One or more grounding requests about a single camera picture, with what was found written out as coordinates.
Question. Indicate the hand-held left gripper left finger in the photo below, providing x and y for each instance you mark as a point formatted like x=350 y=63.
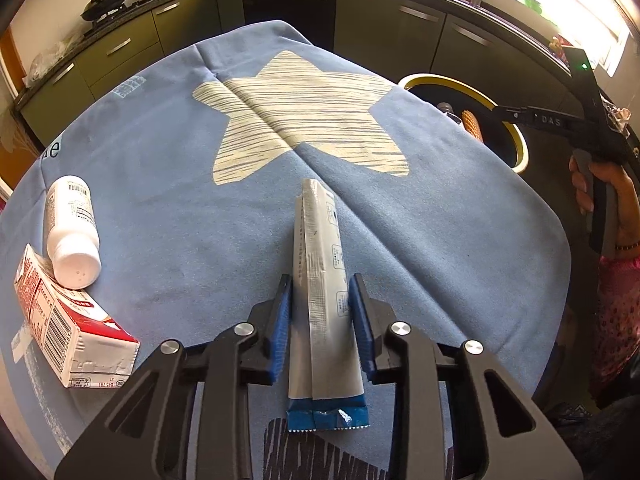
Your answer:
x=282 y=320

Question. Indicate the yellow-rimmed trash bin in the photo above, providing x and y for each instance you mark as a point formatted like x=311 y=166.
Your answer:
x=450 y=90

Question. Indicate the person's dark pants leg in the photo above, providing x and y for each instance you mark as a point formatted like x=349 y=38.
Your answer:
x=600 y=440

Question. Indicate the blue printed tablecloth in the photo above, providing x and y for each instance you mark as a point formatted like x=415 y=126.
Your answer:
x=175 y=210

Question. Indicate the person's right hand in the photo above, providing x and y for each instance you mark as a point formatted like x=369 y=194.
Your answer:
x=627 y=200

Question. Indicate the black wok with lid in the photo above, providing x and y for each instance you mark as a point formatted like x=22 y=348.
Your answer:
x=104 y=2

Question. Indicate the person's right forearm pink sleeve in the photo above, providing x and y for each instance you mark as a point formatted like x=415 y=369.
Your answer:
x=620 y=320

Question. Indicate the red and white milk carton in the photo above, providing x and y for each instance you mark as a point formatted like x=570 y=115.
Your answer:
x=65 y=330

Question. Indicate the black dishwasher front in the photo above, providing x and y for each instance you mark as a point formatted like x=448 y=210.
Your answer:
x=290 y=15

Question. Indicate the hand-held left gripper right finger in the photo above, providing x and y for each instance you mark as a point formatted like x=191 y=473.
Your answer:
x=361 y=320

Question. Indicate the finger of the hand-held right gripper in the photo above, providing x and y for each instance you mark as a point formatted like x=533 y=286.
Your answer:
x=535 y=119

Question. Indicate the white plastic bottle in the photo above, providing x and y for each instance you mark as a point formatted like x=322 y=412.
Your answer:
x=70 y=230

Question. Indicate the silver and blue snack wrapper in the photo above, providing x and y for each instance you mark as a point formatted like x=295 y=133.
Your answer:
x=320 y=270

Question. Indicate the corn cob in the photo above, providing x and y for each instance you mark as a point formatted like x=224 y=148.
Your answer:
x=472 y=125

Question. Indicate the black gas stove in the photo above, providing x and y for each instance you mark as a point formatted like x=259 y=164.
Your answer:
x=145 y=2

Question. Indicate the clear plastic bag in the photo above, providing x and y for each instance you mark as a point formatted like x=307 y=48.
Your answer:
x=50 y=60

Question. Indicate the green base cabinet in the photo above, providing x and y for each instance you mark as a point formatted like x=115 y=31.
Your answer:
x=130 y=45
x=400 y=30

